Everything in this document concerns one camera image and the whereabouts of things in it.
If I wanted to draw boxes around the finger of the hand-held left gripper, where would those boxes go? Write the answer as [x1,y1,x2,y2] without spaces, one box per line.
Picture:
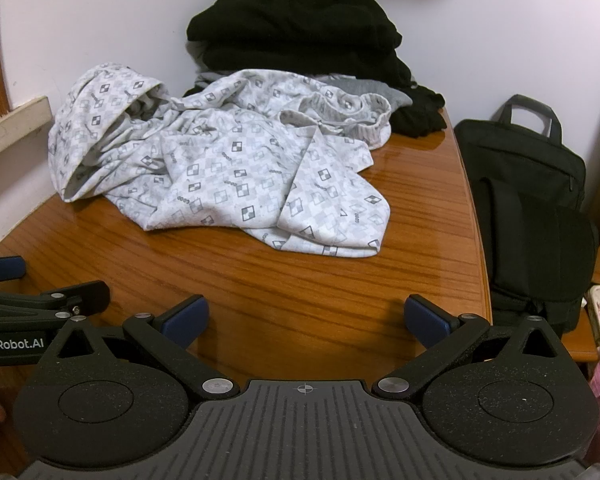
[0,256,27,287]
[0,281,112,331]

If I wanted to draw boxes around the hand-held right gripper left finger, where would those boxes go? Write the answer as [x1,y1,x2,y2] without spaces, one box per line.
[55,294,240,403]

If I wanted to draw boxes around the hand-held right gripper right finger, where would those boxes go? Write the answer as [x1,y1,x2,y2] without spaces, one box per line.
[371,294,564,402]

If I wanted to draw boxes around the white patterned pajama pants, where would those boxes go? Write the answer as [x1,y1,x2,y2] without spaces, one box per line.
[47,61,393,259]

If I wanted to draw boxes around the stack of black clothes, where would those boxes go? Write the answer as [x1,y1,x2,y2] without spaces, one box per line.
[182,0,448,138]

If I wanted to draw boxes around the beige window sill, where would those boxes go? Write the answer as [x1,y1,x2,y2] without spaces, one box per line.
[0,95,52,173]

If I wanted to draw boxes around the black laptop bag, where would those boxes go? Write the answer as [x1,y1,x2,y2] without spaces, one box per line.
[452,94,600,338]

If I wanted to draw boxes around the wooden chair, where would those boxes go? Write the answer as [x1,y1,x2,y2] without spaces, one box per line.
[562,260,600,366]

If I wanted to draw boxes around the grey folded garment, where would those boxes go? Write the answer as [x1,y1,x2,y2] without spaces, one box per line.
[195,71,413,111]

